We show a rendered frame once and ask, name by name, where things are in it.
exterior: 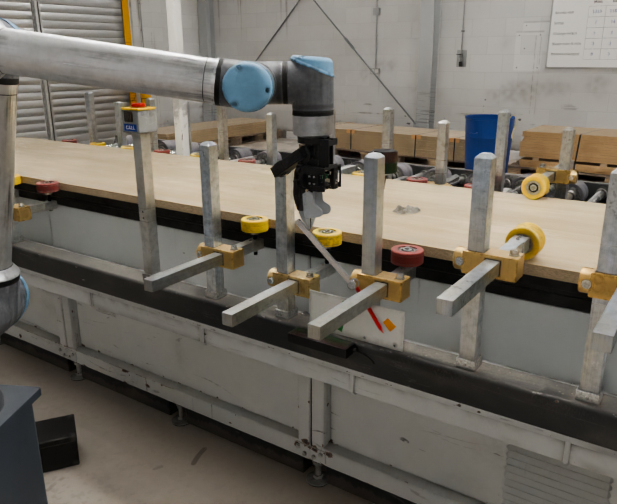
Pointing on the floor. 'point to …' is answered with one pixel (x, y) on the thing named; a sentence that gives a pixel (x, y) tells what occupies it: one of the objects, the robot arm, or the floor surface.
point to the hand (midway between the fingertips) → (306, 222)
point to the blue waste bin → (484, 136)
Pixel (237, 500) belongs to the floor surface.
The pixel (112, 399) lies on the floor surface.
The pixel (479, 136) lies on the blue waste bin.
